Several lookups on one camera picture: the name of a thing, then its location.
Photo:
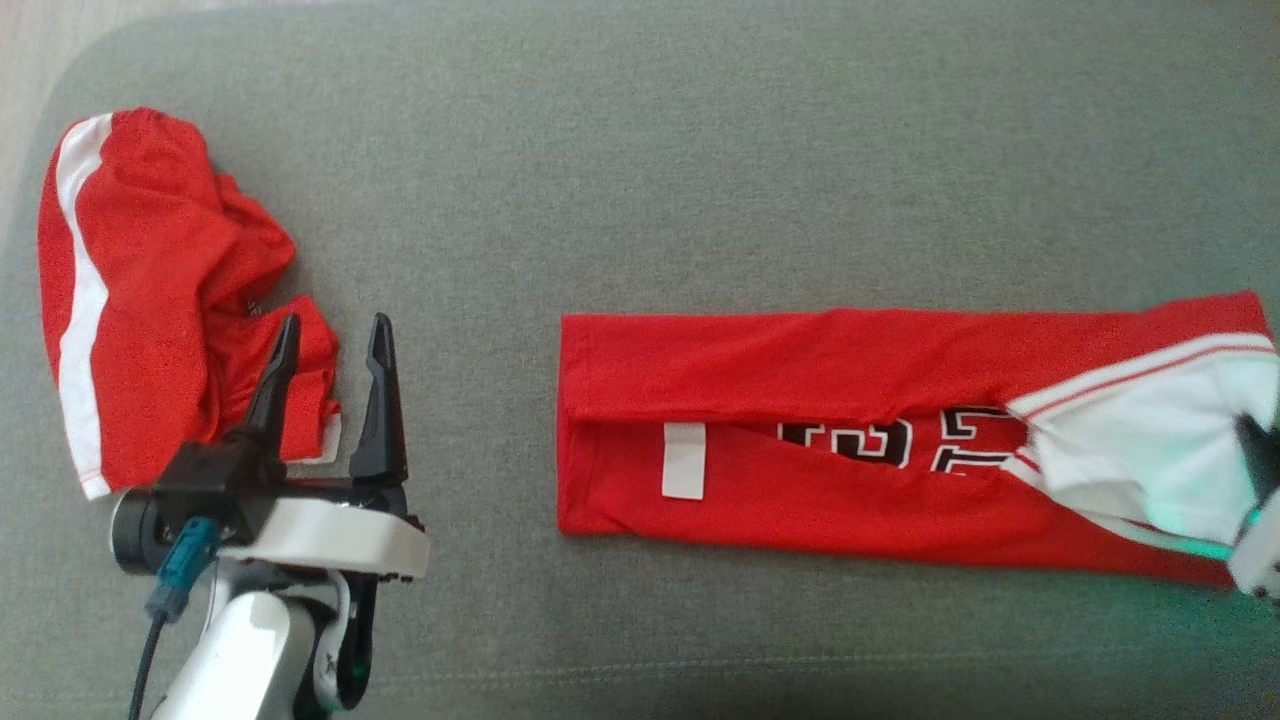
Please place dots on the red shorts with white stripe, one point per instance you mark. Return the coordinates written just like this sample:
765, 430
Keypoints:
150, 300

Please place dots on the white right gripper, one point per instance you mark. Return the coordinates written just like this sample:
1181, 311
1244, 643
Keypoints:
1262, 555

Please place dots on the red basketball jersey white trim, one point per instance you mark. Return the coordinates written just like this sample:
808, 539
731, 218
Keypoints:
800, 370

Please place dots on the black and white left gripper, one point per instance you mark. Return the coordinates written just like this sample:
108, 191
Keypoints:
320, 535

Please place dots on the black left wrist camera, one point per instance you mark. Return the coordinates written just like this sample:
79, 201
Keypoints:
135, 535

